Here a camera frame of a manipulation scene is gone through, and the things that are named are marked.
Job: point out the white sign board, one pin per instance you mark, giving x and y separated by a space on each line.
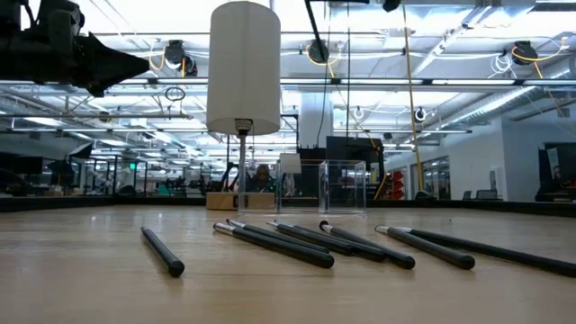
290 163

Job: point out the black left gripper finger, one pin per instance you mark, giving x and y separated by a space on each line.
103 56
137 70

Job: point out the black office chair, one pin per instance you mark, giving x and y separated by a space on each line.
487 195
467 195

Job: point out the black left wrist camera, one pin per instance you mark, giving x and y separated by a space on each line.
63 20

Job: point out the clear acrylic organizer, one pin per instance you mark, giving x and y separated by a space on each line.
344 189

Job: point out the person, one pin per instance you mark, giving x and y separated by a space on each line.
262 177

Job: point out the white shade wooden base lamp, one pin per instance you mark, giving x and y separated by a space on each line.
243 67

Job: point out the silver ventilation duct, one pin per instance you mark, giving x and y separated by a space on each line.
495 105

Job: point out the red storage rack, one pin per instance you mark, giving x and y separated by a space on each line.
398 184

